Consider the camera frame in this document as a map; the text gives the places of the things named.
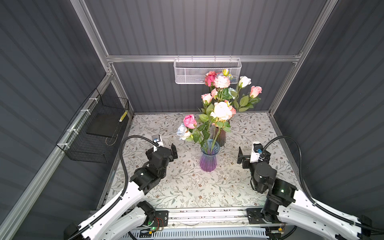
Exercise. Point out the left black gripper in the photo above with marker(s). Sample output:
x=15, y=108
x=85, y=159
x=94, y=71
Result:
x=174, y=152

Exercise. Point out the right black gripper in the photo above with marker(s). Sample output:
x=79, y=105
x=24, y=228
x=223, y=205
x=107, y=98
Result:
x=246, y=159

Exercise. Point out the blue purple glass vase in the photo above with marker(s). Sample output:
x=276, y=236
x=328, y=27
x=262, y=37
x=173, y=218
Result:
x=210, y=151

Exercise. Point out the red pink glass vase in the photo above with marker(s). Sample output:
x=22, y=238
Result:
x=219, y=136

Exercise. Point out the light pink rose stem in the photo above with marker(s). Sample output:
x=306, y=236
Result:
x=247, y=102

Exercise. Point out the pale pink flower spray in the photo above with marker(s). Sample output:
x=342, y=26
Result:
x=222, y=82

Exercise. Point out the white bud rose stem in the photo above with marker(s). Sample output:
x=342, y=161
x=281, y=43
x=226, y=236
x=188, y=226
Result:
x=192, y=135

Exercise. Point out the pink rose large leaves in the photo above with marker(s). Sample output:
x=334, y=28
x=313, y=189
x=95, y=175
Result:
x=207, y=98

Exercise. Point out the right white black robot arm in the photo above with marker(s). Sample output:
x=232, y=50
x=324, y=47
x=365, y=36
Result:
x=287, y=204

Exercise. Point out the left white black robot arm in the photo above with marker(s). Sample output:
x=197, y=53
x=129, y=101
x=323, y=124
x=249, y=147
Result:
x=128, y=209

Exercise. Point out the floral patterned table mat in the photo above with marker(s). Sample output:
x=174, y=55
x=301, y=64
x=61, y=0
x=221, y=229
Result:
x=186, y=185

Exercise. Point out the yellow green marker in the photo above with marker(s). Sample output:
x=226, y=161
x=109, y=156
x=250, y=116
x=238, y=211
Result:
x=123, y=116

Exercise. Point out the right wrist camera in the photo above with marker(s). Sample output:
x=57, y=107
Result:
x=258, y=153

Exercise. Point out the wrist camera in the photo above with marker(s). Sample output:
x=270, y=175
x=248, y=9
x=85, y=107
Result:
x=158, y=140
x=258, y=153

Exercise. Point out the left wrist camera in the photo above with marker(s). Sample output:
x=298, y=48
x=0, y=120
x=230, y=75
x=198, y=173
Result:
x=158, y=140

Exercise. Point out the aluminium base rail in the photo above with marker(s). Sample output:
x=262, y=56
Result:
x=212, y=217

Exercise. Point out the white wire mesh basket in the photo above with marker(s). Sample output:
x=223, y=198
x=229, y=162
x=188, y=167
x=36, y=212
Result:
x=193, y=71

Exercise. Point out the black wire basket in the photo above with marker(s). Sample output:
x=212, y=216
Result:
x=95, y=134

